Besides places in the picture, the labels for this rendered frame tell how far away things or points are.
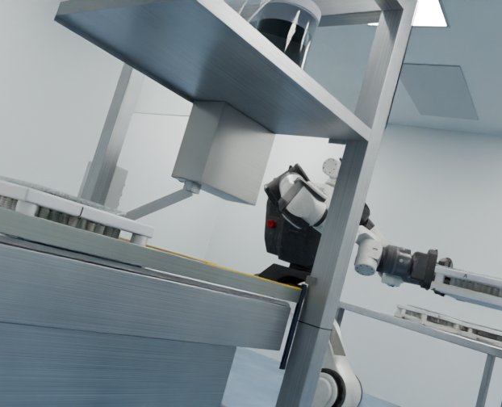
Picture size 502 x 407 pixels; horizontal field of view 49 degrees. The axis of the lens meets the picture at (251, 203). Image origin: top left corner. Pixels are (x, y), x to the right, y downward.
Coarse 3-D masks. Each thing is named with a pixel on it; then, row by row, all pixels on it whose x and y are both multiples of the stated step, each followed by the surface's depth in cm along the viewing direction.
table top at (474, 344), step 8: (344, 304) 291; (352, 304) 286; (360, 312) 280; (368, 312) 276; (376, 312) 272; (384, 320) 266; (392, 320) 262; (400, 320) 258; (408, 328) 253; (416, 328) 250; (424, 328) 246; (432, 328) 243; (432, 336) 242; (440, 336) 239; (448, 336) 235; (456, 336) 232; (464, 336) 312; (464, 344) 228; (472, 344) 225; (480, 344) 222; (488, 344) 244; (488, 352) 219; (496, 352) 216
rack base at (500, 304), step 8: (432, 288) 164; (440, 288) 163; (448, 288) 161; (456, 288) 160; (464, 288) 158; (456, 296) 167; (464, 296) 158; (472, 296) 156; (480, 296) 155; (488, 296) 154; (496, 296) 152; (480, 304) 173; (488, 304) 160; (496, 304) 152
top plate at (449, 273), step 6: (438, 270) 164; (444, 270) 163; (450, 270) 162; (450, 276) 163; (456, 276) 161; (462, 276) 159; (468, 276) 158; (474, 276) 158; (480, 276) 156; (474, 282) 160; (480, 282) 156; (486, 282) 155; (492, 282) 154; (498, 282) 153; (498, 288) 158
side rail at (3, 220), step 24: (0, 216) 71; (24, 216) 74; (48, 240) 77; (72, 240) 80; (96, 240) 83; (120, 240) 87; (144, 264) 91; (168, 264) 95; (192, 264) 100; (240, 288) 111; (264, 288) 117; (288, 288) 124
